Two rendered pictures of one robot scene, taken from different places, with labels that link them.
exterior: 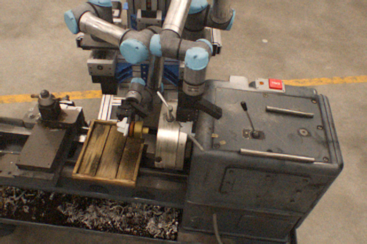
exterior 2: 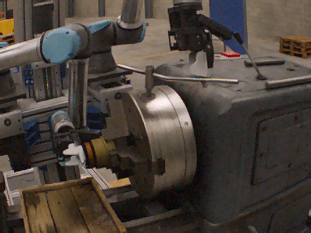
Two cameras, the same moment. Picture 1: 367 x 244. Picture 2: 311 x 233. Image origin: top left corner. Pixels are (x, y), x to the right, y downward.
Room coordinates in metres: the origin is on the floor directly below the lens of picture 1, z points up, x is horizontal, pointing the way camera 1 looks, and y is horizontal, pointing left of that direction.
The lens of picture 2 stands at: (0.13, 0.42, 1.53)
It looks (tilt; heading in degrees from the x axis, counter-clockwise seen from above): 21 degrees down; 335
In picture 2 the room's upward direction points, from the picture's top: 2 degrees counter-clockwise
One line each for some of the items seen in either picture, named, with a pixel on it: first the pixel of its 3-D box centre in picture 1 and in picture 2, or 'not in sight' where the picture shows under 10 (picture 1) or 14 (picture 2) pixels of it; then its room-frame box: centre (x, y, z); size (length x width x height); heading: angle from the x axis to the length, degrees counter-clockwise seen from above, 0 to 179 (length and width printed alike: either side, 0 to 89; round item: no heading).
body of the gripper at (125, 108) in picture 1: (127, 110); (66, 142); (1.10, 0.27, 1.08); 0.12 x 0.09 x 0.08; 177
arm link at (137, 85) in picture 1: (136, 89); (62, 125); (1.26, 0.25, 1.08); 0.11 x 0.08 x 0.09; 177
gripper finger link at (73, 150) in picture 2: (123, 125); (73, 152); (1.00, 0.27, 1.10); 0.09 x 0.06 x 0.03; 177
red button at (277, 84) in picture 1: (274, 85); (230, 55); (1.20, -0.41, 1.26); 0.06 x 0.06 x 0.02; 88
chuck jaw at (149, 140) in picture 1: (151, 147); (134, 161); (0.90, 0.13, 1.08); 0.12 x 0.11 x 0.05; 178
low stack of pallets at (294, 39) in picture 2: not in sight; (300, 46); (5.90, -6.64, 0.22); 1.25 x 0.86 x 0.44; 105
